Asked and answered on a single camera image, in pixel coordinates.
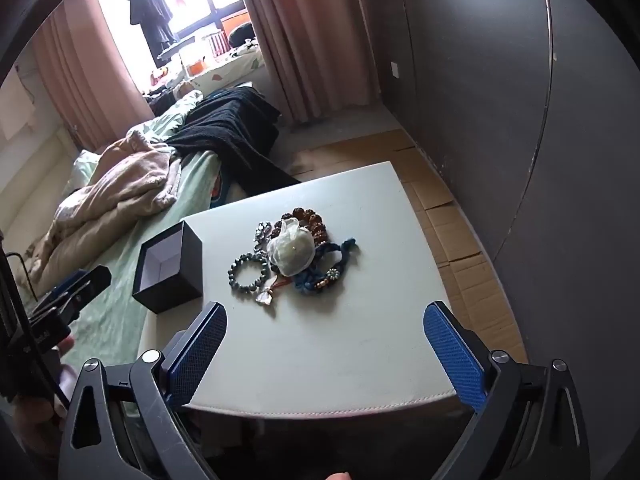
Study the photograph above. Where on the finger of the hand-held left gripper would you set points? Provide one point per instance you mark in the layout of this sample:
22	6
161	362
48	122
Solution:
82	285
52	317

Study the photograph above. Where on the silver flower brooch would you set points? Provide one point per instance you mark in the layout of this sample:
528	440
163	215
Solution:
261	232

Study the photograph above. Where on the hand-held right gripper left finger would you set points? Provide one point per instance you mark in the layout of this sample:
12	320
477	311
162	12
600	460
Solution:
200	350

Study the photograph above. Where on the person's left hand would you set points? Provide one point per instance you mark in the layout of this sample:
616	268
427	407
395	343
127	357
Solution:
35	417

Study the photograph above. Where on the pink curtain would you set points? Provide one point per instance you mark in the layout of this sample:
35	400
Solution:
90	75
310	35

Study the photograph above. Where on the hanging dark clothes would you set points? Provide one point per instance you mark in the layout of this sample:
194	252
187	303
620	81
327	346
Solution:
152	10

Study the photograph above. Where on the white floral bedding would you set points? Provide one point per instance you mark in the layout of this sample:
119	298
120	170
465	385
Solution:
235	67

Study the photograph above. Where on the dark wooden wardrobe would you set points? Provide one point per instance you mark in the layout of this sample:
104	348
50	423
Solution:
475	85

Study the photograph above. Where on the white carved pendant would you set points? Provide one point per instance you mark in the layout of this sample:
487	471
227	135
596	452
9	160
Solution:
265	297

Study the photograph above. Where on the green bed sheet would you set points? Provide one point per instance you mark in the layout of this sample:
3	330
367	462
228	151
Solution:
115	310

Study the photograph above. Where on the beige fleece blanket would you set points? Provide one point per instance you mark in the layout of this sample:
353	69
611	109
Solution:
100	200

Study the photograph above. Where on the white wall socket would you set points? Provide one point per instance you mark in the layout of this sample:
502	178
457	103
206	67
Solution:
396	70

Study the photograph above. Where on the black jewelry box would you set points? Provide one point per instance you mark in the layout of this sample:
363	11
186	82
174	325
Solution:
167	287

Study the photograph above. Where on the black cloth bundle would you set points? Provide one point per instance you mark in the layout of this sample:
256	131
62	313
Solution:
242	35

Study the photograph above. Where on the black knit cloth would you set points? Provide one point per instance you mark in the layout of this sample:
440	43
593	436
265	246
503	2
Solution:
220	130

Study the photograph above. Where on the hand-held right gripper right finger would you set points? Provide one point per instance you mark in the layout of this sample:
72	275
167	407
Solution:
455	355

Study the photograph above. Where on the orange box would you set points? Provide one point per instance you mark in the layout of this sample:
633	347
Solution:
234	25

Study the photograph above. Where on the flat cardboard sheets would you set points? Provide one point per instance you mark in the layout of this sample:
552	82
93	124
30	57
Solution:
450	240

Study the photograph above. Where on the white organza pouch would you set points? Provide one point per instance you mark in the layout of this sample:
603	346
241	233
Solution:
290	255

